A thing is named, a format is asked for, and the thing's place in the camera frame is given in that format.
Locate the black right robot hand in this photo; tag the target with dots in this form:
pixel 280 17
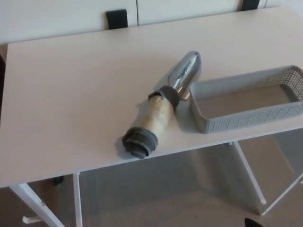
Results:
pixel 251 223

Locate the white desk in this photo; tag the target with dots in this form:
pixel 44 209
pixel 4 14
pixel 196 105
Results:
pixel 71 94

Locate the white desk hook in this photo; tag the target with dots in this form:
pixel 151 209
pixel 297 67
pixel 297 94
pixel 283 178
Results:
pixel 29 219

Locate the grey perforated plastic basket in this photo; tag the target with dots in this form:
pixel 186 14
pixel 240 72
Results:
pixel 236 120

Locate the white cabinet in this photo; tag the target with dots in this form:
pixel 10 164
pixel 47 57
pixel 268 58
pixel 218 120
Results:
pixel 59 19

